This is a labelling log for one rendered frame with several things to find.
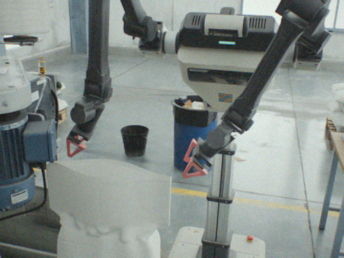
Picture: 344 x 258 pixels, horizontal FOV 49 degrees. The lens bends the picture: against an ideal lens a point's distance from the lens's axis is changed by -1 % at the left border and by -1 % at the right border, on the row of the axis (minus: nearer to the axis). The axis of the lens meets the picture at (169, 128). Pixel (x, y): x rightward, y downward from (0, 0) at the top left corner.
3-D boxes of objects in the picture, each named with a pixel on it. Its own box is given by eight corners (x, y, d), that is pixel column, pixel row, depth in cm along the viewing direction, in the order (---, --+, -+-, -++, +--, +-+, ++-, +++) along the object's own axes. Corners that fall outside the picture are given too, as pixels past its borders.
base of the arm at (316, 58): (299, 29, 140) (296, 61, 138) (301, 19, 132) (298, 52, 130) (324, 31, 138) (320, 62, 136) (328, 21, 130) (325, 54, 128)
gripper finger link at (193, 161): (174, 174, 119) (196, 156, 115) (176, 162, 125) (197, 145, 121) (190, 187, 120) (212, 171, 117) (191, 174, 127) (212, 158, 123)
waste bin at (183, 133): (221, 157, 400) (225, 97, 377) (214, 179, 353) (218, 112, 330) (176, 151, 411) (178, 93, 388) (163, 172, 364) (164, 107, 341)
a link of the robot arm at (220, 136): (255, 120, 116) (233, 103, 118) (247, 123, 106) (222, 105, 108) (233, 150, 120) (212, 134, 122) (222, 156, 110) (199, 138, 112)
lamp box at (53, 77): (61, 94, 153) (60, 72, 150) (56, 97, 149) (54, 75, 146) (45, 93, 155) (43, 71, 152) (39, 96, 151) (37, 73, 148)
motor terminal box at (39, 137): (60, 156, 110) (56, 118, 106) (56, 172, 101) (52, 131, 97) (30, 157, 109) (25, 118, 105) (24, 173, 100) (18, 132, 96)
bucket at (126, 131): (152, 148, 416) (152, 126, 407) (144, 160, 388) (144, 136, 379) (126, 145, 422) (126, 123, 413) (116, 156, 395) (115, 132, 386)
